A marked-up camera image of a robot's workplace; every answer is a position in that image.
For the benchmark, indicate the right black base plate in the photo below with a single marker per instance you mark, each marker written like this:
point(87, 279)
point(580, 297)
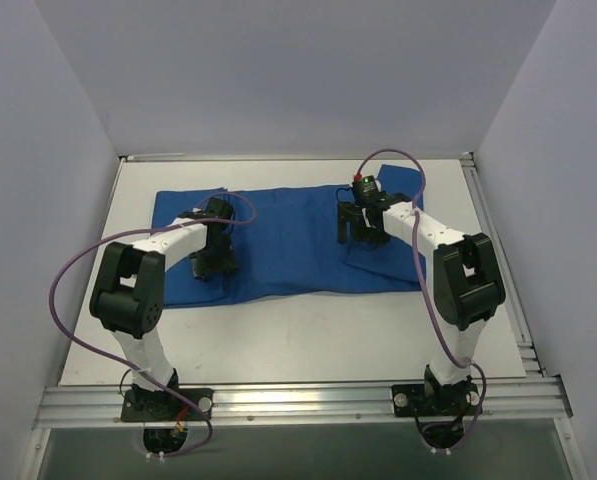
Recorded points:
point(424, 400)

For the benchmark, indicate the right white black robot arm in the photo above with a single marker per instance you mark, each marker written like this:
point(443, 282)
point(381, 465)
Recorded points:
point(459, 274)

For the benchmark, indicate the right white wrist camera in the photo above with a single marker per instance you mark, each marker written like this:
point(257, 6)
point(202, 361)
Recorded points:
point(364, 181)

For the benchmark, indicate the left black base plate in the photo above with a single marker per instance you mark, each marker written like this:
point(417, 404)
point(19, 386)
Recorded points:
point(143, 406)

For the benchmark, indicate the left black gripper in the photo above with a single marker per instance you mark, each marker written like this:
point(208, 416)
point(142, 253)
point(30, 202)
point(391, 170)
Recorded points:
point(210, 261)

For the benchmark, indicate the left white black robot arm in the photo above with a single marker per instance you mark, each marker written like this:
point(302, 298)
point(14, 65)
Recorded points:
point(129, 292)

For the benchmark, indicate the back aluminium rail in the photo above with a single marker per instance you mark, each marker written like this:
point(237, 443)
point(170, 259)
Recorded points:
point(153, 157)

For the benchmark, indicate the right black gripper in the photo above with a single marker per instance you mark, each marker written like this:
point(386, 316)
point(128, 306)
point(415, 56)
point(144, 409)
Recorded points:
point(357, 220)

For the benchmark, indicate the front aluminium rail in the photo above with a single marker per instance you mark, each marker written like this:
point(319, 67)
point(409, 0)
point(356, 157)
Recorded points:
point(300, 404)

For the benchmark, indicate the blue surgical cloth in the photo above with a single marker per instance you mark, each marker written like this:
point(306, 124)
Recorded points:
point(291, 247)

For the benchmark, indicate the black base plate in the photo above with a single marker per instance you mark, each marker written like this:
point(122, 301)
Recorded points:
point(143, 406)
point(424, 400)

